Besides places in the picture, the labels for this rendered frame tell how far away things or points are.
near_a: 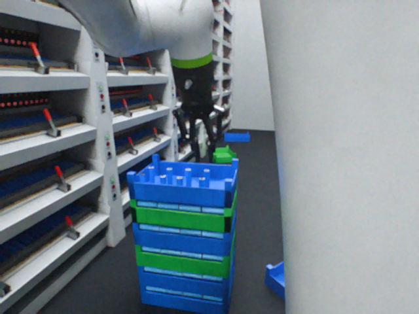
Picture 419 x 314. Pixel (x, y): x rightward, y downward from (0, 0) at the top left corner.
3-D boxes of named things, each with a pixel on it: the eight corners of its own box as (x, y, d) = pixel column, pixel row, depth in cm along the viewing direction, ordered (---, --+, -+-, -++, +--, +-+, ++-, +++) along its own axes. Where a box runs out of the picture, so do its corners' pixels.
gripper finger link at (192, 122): (194, 110, 62) (188, 110, 62) (192, 146, 69) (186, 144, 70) (198, 102, 65) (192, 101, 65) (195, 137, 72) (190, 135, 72)
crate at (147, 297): (234, 273, 101) (234, 257, 99) (228, 318, 82) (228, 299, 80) (162, 263, 107) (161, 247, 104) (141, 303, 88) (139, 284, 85)
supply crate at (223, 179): (237, 180, 89) (238, 158, 86) (230, 209, 70) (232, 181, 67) (155, 174, 94) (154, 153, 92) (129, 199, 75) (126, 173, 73)
